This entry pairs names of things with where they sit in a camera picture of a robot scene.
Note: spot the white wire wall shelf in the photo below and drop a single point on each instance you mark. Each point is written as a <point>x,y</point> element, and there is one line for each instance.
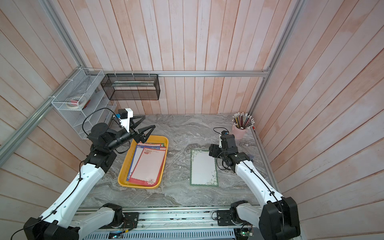
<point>98,109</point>

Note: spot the green floral stationery paper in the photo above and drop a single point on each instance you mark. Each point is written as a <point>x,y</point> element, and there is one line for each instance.
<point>203,169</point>

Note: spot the yellow plastic storage tray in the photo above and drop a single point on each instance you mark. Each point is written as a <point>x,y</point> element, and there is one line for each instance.
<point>122,178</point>

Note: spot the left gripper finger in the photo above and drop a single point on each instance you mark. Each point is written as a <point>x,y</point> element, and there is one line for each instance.
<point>137,120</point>
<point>144,133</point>

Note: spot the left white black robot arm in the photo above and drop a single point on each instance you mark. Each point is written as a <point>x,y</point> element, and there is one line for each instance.
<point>56,222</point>

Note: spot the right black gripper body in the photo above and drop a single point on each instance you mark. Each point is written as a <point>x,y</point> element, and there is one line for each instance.
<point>217,152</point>

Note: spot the pink pencil cup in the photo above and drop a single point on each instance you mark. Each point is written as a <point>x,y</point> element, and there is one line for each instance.
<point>238,133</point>

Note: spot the tape roll on shelf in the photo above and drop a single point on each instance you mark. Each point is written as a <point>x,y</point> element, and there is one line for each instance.
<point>76,102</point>

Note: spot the horizontal aluminium frame bar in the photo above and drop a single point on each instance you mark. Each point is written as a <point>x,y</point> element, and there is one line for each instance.
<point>247,73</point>

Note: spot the stack of coloured stationery paper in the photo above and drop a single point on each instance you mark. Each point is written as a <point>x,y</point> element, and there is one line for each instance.
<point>146,165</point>

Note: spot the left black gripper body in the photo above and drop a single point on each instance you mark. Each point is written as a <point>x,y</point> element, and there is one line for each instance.
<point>124,137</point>

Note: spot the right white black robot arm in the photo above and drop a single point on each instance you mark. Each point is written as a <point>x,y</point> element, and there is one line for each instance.
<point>276,217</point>

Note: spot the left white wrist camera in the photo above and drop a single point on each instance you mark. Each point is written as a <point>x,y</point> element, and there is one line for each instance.
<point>124,116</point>

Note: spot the black mesh wall basket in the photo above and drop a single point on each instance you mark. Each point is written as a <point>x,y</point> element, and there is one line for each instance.
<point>127,87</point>

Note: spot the bundle of pencils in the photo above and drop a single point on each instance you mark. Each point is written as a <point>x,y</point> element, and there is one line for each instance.
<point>243,121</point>

